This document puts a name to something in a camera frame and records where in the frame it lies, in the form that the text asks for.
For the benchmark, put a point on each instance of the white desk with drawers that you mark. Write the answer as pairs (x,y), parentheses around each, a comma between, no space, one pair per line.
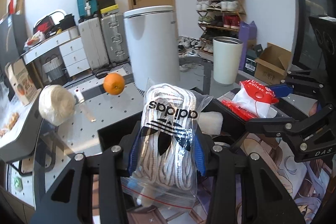
(70,46)

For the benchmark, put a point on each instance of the white handled knife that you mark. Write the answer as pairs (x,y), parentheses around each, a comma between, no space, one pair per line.
(83,107)

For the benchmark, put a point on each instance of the clear bag of oranges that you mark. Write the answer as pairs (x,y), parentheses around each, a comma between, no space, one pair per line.
(9,110)

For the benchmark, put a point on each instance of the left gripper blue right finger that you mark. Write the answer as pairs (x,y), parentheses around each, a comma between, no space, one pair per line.
(200,153)

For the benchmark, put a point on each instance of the purple paper bag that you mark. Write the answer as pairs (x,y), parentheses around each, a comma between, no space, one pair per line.
(247,32)

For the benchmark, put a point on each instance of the anime printed table mat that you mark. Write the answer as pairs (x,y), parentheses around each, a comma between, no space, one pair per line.
(265,199)

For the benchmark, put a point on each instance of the grey side table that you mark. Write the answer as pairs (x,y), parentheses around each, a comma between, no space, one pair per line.
(20,142)

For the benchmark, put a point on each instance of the cream tumbler cup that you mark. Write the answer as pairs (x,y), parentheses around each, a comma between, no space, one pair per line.
(227,54)

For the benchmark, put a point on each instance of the black cardboard box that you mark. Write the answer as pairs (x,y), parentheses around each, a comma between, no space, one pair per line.
(170,119)

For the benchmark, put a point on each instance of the orange printed fruit carton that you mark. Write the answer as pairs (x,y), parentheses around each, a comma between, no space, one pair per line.
(21,81)

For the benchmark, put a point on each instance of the red white balloon bag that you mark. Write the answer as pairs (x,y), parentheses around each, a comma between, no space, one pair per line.
(253,100)

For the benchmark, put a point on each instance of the wooden shoe rack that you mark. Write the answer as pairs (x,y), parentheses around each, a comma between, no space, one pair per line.
(218,18)

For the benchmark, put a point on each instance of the white wicker basket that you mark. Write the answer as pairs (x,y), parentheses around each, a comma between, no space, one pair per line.
(54,69)

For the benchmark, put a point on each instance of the white cylindrical trash can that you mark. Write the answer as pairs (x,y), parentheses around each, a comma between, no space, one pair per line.
(152,45)

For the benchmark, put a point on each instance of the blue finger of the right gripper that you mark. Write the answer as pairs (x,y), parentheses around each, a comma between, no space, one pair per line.
(270,127)
(281,90)

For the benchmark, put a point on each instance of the beige yarn ball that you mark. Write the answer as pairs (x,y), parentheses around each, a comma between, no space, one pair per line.
(56,104)

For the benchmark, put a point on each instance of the white foam sponge block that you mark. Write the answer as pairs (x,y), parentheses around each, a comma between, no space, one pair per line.
(210,123)

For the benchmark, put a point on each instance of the bagged white shoelaces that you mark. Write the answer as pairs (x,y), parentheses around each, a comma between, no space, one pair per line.
(166,172)

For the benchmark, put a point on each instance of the brown cardboard box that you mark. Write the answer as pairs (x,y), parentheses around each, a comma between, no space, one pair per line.
(272,64)

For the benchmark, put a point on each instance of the orange fruit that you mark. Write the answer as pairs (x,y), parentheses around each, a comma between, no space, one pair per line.
(114,84)

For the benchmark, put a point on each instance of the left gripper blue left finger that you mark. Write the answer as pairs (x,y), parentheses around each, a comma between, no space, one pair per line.
(133,153)

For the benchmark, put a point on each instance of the white suitcase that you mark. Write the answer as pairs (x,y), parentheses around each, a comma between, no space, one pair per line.
(93,43)

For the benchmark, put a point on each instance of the silver suitcase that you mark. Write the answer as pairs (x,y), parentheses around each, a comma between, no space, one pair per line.
(113,31)

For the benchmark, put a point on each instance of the dark grey refrigerator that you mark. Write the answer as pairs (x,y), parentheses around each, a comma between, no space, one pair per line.
(13,35)

